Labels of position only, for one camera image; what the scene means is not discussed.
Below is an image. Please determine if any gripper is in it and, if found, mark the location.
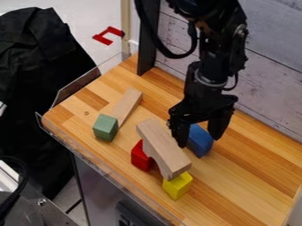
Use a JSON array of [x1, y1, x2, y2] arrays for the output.
[[167, 60, 240, 149]]

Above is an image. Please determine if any blue rectangle block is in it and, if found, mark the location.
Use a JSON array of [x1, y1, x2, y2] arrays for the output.
[[185, 123, 216, 159]]

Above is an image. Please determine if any wooden arch block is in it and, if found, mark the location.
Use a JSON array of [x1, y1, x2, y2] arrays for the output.
[[134, 117, 194, 182]]

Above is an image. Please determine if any yellow block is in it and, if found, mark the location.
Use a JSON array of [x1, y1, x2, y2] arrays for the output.
[[162, 171, 195, 201]]

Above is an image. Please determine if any red block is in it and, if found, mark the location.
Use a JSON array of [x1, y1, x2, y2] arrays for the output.
[[129, 139, 156, 172]]

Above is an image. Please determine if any wooden plank block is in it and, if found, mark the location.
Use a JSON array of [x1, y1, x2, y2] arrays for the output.
[[107, 87, 144, 128]]

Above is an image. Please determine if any green cube block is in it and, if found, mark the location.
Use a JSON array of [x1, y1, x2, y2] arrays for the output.
[[92, 113, 119, 142]]

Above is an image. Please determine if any black cloth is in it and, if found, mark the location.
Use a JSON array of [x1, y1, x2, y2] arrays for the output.
[[0, 6, 100, 201]]

